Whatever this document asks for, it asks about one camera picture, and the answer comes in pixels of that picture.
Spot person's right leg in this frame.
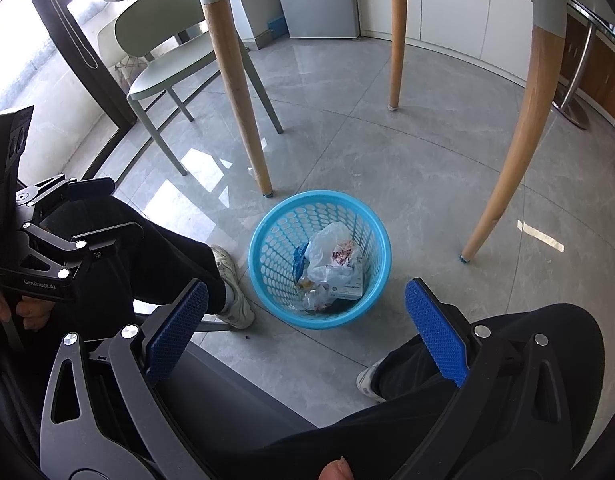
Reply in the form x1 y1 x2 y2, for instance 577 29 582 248
212 302 606 480

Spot round white table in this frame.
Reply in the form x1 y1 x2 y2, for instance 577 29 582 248
100 0 615 267

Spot green chair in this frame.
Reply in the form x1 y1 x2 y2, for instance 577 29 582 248
114 0 284 177

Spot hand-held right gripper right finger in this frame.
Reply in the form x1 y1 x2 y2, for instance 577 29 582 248
400 278 573 480

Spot white printed box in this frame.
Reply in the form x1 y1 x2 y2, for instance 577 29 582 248
332 271 364 301

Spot white left shoe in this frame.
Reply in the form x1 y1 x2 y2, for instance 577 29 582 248
210 244 256 331

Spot brown wooden cabinets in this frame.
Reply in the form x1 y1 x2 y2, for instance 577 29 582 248
557 5 615 137

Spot white shoe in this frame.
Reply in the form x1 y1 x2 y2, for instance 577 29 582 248
356 359 389 404
210 244 256 331

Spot blue mesh basket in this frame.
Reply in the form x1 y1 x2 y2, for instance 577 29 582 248
248 190 392 331

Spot person's leg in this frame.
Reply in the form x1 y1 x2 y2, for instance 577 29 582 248
212 302 606 480
38 194 229 317

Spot white right shoe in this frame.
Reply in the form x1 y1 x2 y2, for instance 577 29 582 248
356 359 389 404

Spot blue plastic bag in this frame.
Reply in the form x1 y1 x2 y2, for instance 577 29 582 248
292 242 311 277

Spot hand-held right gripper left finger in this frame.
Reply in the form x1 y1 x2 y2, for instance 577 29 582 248
40 279 223 480

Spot white counter cabinets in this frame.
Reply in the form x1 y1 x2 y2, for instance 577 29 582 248
361 0 538 82

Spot white plastic bag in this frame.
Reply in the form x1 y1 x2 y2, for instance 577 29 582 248
305 224 364 286

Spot person's left leg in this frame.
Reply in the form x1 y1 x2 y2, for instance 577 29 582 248
38 194 229 317

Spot metal pedestal stand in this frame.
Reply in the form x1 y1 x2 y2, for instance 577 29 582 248
552 0 614 131

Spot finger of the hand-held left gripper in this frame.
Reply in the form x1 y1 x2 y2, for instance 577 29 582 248
20 221 144 282
15 174 116 222

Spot person's right hand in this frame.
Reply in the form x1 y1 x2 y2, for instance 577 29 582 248
320 457 356 480

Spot person's left hand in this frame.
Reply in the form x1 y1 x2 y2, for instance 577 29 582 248
0 280 59 335

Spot white chair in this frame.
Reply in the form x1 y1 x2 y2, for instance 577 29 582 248
96 12 148 87

